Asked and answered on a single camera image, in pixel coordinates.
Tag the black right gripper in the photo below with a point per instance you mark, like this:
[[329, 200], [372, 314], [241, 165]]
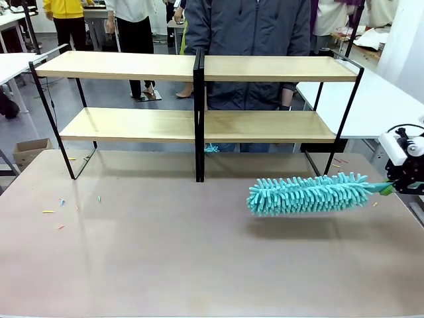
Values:
[[410, 175]]

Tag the person's left forearm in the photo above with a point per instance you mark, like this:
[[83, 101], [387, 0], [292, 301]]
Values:
[[287, 97]]

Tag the white side table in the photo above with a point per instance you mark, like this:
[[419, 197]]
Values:
[[374, 109], [16, 64]]

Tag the black wristwatch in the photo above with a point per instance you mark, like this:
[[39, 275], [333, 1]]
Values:
[[285, 107]]

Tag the cluttered wooden background table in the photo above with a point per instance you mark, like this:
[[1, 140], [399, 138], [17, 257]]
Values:
[[367, 41]]

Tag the black stand pole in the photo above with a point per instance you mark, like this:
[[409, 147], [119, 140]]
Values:
[[32, 26], [355, 26]]

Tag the person in purple and white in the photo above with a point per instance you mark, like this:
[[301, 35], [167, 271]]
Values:
[[329, 20]]

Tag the person in grey jacket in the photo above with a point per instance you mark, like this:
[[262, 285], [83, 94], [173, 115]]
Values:
[[248, 39]]

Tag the beige shoe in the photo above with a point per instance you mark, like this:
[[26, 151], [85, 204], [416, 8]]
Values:
[[185, 94]]

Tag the person white shirt black trousers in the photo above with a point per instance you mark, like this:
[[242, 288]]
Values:
[[132, 33]]

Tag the grey background table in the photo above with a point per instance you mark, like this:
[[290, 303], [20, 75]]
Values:
[[96, 15]]

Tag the cardboard box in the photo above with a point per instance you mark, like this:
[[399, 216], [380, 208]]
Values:
[[31, 152]]

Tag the person in yellow jacket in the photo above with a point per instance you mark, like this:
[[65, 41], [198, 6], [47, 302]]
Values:
[[64, 13]]

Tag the aluminium rail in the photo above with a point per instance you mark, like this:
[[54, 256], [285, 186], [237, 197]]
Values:
[[418, 212]]

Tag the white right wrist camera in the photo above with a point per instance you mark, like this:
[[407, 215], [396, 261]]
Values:
[[391, 149]]

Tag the black white camera mount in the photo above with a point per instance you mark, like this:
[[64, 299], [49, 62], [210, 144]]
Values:
[[412, 145]]

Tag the wood shelf rack black frame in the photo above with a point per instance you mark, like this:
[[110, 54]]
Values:
[[116, 68], [281, 71]]

